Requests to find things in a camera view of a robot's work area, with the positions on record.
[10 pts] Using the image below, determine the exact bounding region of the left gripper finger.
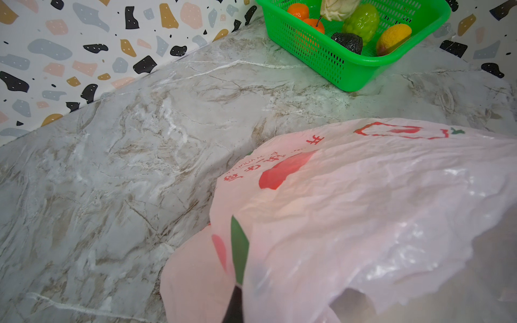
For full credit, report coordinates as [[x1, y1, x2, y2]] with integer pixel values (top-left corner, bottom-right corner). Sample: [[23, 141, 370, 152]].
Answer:
[[222, 285, 244, 323]]

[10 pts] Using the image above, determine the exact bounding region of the pink plastic bag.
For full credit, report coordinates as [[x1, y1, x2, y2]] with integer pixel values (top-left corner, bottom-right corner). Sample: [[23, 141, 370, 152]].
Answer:
[[160, 118, 516, 322]]

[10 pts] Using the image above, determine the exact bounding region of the dark avocado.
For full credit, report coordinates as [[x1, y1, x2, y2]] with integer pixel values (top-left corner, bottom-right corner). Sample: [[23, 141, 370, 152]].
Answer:
[[331, 32, 364, 55]]

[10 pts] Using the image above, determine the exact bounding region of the orange tangerine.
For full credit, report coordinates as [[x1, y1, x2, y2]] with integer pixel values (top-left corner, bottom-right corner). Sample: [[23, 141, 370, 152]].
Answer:
[[303, 18, 325, 34], [287, 3, 310, 20]]

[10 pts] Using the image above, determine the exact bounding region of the yellow red mango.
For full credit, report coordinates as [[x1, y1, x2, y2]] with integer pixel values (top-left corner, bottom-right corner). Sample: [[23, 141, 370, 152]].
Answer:
[[376, 24, 412, 57]]

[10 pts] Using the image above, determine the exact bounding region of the white cauliflower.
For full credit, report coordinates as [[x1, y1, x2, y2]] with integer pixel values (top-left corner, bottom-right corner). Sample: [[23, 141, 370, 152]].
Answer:
[[320, 0, 361, 22]]

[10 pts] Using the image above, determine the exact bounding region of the green lime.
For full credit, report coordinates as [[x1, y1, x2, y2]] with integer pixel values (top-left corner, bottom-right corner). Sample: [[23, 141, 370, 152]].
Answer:
[[342, 3, 380, 45]]

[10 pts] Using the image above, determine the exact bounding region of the green plastic basket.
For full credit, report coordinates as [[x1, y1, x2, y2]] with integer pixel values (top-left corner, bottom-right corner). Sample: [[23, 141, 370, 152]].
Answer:
[[259, 1, 452, 92]]

